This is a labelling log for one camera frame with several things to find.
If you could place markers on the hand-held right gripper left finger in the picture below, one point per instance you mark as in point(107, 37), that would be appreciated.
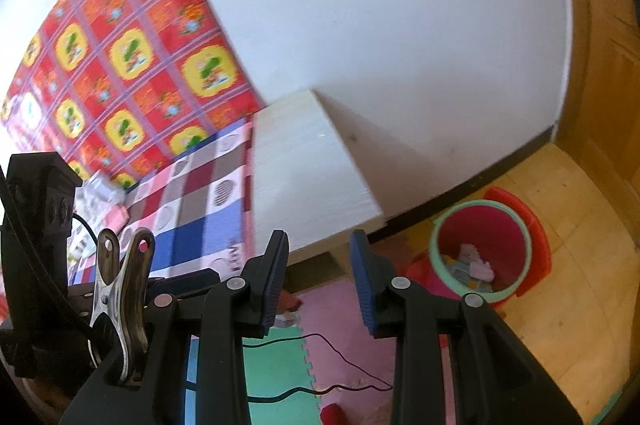
point(277, 285)

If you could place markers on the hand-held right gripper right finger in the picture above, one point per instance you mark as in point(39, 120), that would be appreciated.
point(365, 290)

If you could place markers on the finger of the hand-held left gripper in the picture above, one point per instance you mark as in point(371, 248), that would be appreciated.
point(190, 281)

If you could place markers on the clear plastic bag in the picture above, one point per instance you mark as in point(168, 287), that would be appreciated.
point(97, 192)

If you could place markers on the red bucket green rim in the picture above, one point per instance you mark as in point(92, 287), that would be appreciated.
point(480, 230)

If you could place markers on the red slipper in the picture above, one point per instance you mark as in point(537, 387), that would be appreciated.
point(290, 302)
point(332, 415)

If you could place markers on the metal spring clamp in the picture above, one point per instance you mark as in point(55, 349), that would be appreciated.
point(122, 300)

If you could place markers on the plaid heart blanket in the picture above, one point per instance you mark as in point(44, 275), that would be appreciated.
point(200, 205)

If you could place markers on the colourful foam puzzle mat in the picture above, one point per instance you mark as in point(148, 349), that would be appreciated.
point(280, 370)

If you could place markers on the white wooden table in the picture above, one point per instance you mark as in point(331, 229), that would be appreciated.
point(310, 165)

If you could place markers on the red bin with green rim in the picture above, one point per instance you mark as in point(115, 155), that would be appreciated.
point(535, 245)

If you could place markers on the wooden door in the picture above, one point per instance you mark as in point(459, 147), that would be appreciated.
point(610, 55)

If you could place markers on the red floral wall cloth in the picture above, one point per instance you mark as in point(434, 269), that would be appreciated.
point(150, 55)

